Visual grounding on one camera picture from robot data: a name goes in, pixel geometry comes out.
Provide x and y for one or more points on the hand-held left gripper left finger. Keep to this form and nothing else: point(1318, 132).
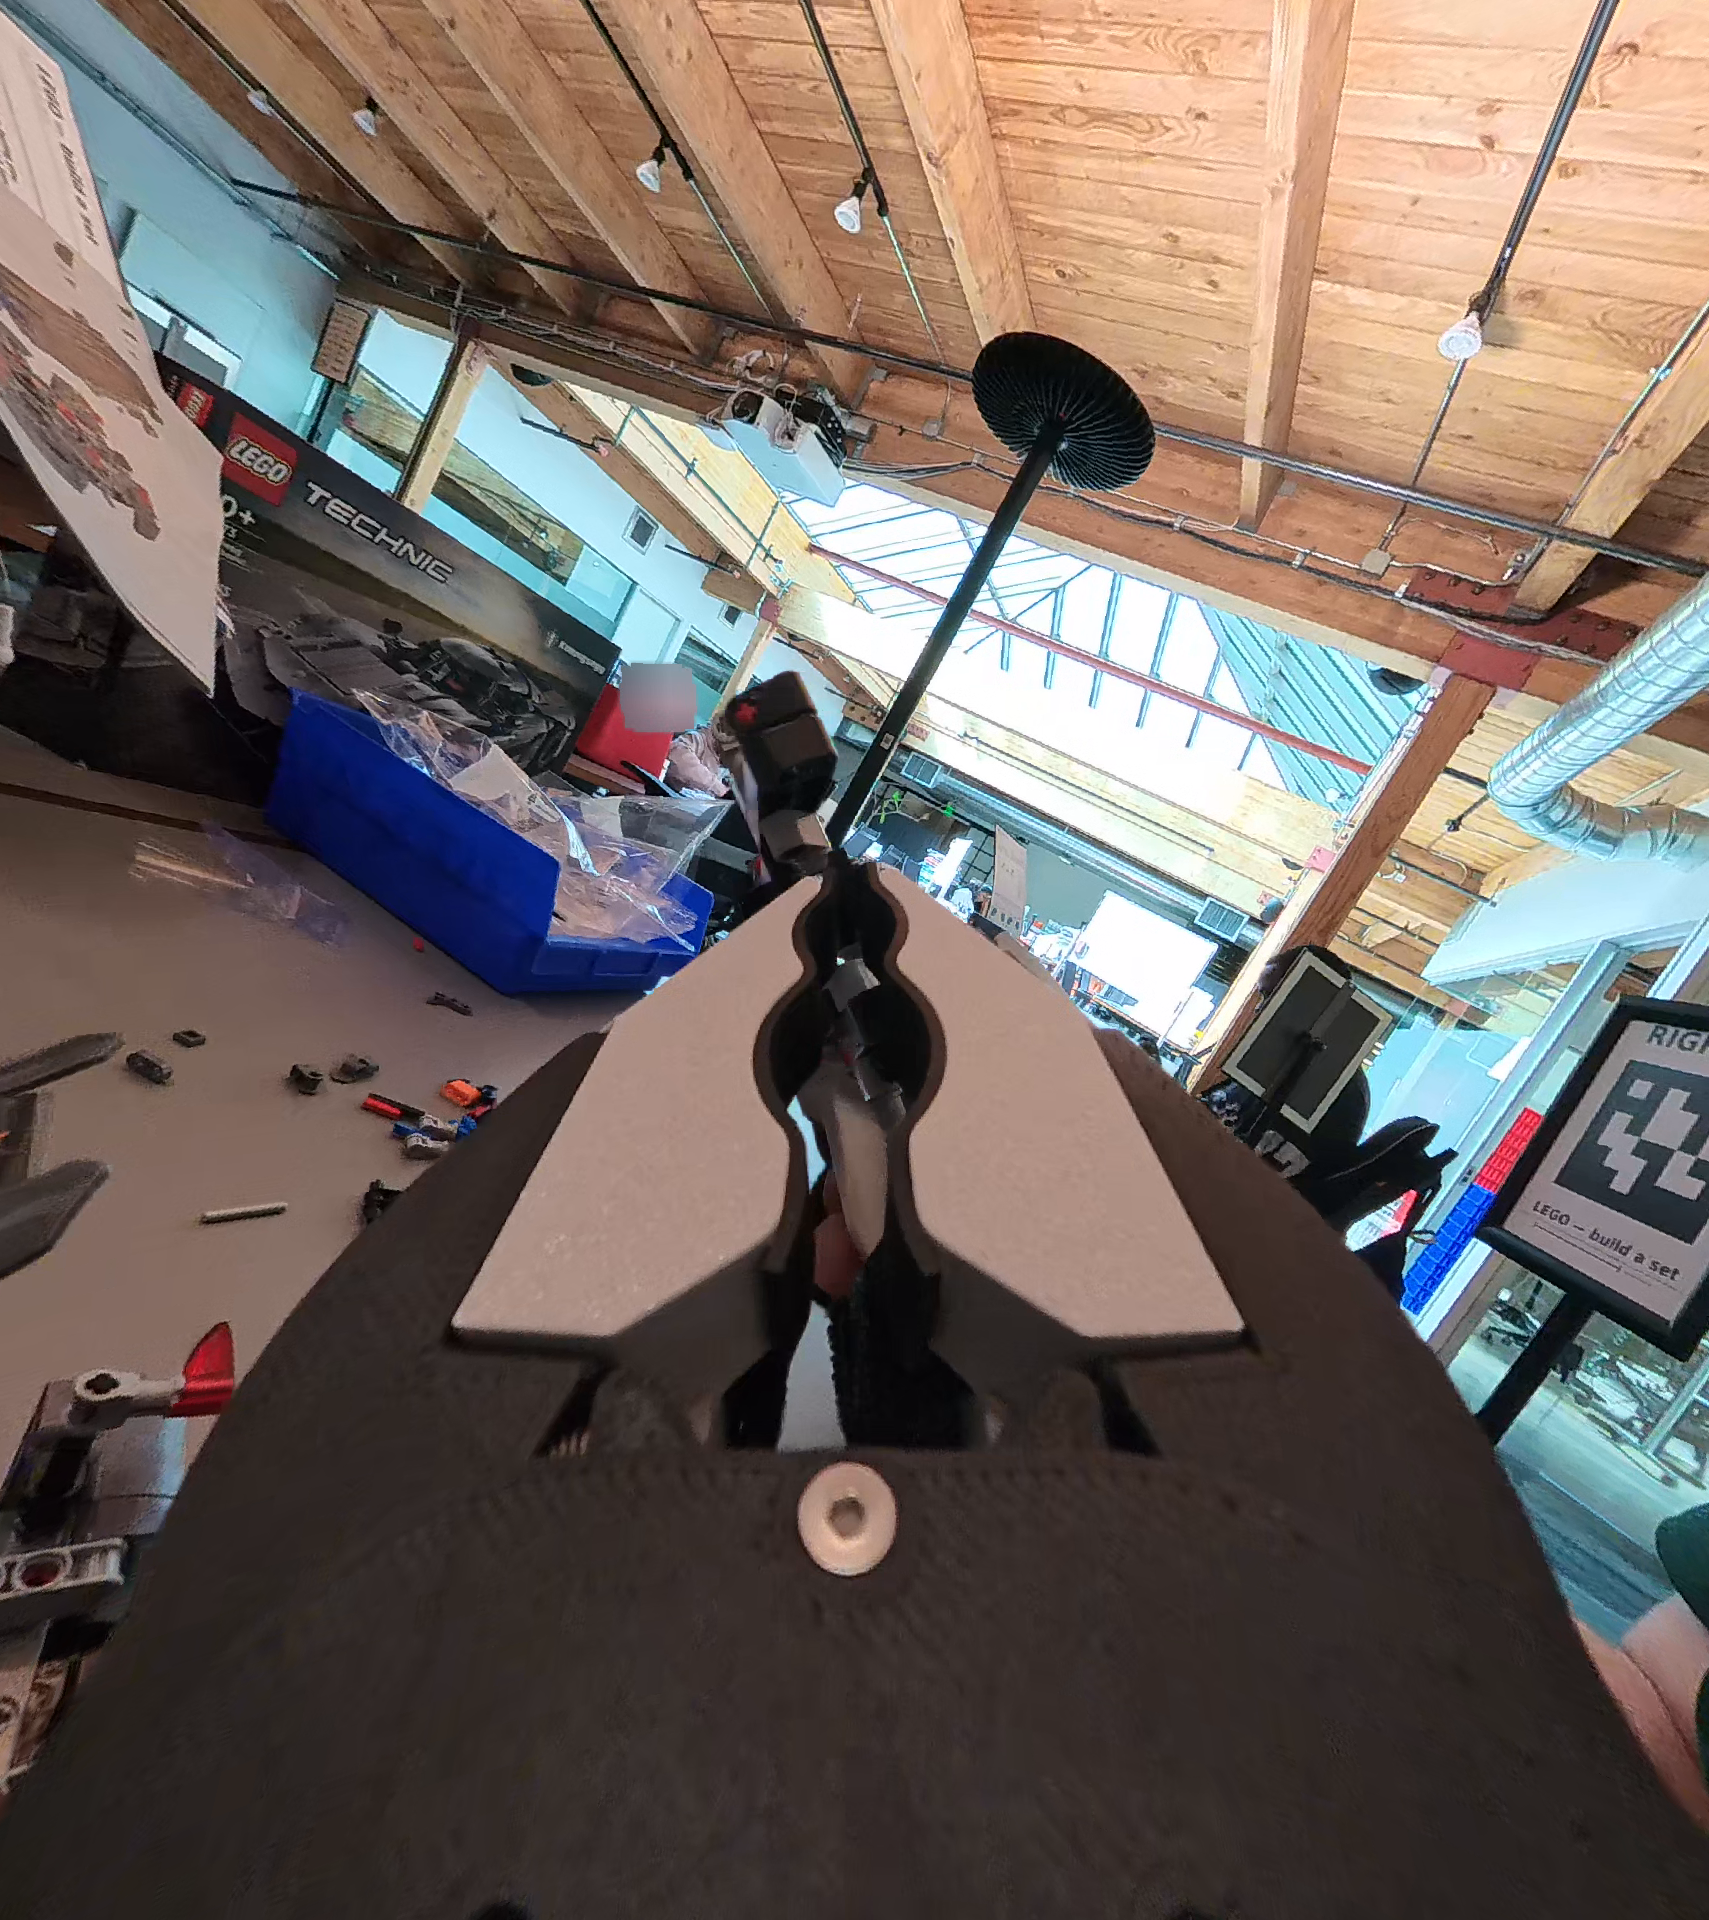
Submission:
point(633, 1186)

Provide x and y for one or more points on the red blue storage bins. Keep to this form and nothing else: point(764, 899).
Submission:
point(1462, 1230)

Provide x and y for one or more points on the black pole with disc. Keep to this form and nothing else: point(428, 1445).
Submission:
point(1063, 408)

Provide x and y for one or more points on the silver ventilation duct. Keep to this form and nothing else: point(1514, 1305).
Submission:
point(1649, 703)

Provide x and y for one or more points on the white ceiling projector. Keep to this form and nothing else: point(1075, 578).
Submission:
point(786, 450)

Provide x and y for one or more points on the red bin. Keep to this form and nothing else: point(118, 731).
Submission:
point(616, 743)

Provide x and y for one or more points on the scattered small lego pieces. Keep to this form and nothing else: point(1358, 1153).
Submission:
point(149, 1068)

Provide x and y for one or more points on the white screen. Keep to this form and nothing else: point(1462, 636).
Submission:
point(1145, 960)

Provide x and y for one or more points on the clear plastic bags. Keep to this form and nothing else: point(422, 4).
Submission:
point(492, 783)

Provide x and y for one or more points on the black grey lego sub-assembly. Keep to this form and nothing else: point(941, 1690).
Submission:
point(797, 749)

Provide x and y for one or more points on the clear plastic bag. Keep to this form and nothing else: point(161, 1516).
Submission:
point(239, 881)

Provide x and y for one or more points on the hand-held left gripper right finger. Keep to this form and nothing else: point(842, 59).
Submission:
point(1080, 1186)

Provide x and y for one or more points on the black office chair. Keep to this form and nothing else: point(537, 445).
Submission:
point(1396, 1180)

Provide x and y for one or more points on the open instruction booklet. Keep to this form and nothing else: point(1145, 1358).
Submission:
point(44, 346)

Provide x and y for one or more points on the dark wall frame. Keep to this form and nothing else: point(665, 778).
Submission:
point(341, 343)

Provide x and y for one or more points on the white vent grille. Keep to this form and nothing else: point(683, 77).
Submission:
point(1220, 917)

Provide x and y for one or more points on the blue plastic bin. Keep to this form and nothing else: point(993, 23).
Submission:
point(404, 855)

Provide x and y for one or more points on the partly built lego model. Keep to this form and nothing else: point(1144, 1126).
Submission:
point(61, 1561)

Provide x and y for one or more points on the dark lego set box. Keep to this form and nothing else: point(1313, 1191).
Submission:
point(389, 558)

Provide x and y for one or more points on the grey lego axle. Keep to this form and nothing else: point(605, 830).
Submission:
point(242, 1211)

